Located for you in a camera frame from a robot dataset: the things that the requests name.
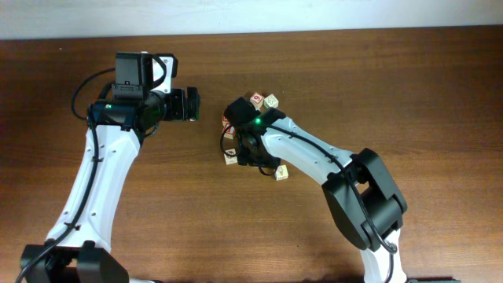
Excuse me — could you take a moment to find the wooden block lightbulb picture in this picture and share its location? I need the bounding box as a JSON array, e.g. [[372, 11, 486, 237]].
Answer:
[[274, 165, 289, 181]]

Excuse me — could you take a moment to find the red letter I block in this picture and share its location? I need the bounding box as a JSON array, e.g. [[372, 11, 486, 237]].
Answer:
[[222, 124, 236, 139]]

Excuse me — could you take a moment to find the green letter wooden block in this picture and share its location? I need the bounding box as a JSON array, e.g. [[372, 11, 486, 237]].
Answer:
[[264, 94, 279, 108]]

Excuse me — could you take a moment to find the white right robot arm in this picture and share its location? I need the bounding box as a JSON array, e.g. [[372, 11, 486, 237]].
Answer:
[[223, 97, 407, 282]]

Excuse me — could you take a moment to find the red number nine block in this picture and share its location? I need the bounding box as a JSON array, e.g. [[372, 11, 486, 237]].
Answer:
[[249, 92, 265, 110]]

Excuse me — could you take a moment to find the wooden block brown ball picture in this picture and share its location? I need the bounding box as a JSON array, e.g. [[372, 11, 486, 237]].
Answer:
[[223, 149, 238, 165]]

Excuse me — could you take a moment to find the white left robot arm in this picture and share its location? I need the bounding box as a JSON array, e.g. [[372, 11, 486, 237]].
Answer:
[[17, 51, 200, 283]]

